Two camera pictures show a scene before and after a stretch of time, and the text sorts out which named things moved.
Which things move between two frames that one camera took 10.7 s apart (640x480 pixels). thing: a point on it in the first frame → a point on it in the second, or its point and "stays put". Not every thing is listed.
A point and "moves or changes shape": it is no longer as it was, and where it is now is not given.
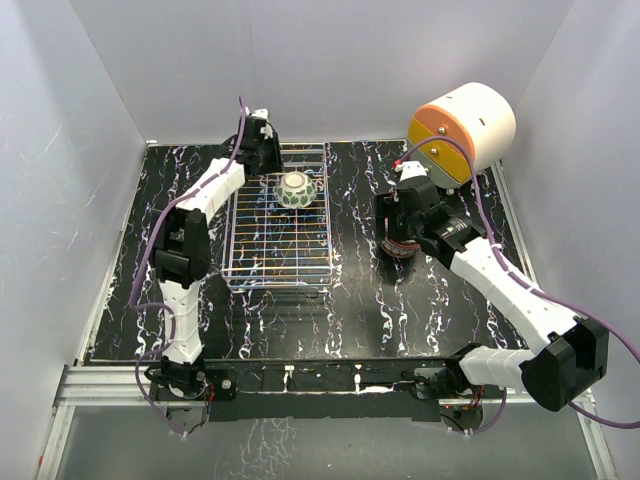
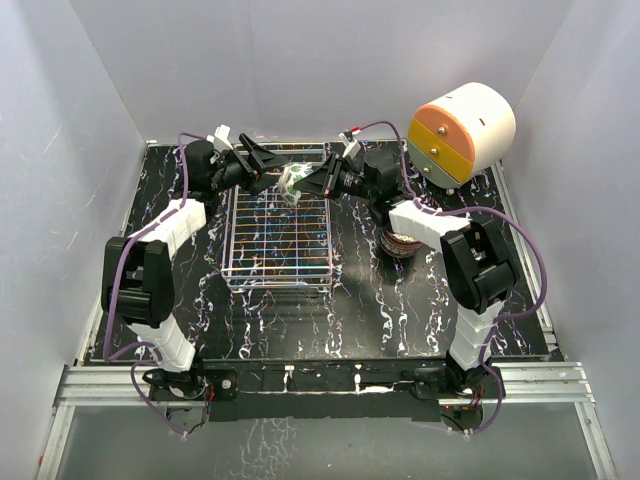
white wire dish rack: x=271 y=246 stays put
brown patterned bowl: x=399 y=249 stays put
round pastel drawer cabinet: x=477 y=114 stays put
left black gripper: x=277 y=164 → x=256 y=182
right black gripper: x=386 y=207 → x=318 y=181
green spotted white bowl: x=295 y=190 moves or changes shape
